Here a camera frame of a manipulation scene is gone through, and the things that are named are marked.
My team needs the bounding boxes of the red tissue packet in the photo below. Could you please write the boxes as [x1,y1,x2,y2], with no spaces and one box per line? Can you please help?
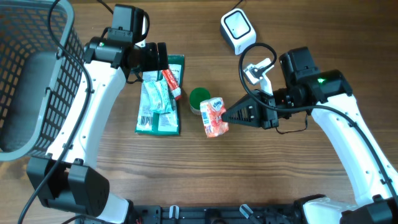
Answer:
[200,97,229,138]

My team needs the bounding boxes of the red stick sachet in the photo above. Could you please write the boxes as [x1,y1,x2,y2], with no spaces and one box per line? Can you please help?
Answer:
[162,69,182,100]

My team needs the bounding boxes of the light teal wipes packet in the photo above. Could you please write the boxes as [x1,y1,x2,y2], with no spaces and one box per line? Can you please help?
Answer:
[144,78,173,114]

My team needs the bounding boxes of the red-lidded white cup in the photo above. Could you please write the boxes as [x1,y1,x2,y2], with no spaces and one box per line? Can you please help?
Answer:
[189,87,211,115]

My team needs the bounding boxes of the green 3M glove package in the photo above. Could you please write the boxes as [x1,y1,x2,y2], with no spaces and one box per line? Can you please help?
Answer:
[135,55,185,135]

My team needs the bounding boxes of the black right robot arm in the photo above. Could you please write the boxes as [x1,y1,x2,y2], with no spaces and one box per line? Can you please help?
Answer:
[222,47,397,223]

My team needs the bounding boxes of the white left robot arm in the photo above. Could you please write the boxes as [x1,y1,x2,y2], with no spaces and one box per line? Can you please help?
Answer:
[27,4,168,223]

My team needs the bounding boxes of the white barcode scanner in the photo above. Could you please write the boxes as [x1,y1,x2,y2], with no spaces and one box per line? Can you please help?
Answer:
[220,8,257,55]

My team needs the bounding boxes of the grey plastic mesh basket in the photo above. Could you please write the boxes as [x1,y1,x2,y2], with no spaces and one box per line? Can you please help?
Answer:
[1,0,83,161]

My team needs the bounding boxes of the black right camera cable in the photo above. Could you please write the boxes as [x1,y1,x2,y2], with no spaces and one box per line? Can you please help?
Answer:
[238,42,398,200]

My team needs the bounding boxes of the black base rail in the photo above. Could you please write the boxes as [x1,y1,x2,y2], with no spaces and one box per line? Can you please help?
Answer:
[127,204,304,224]

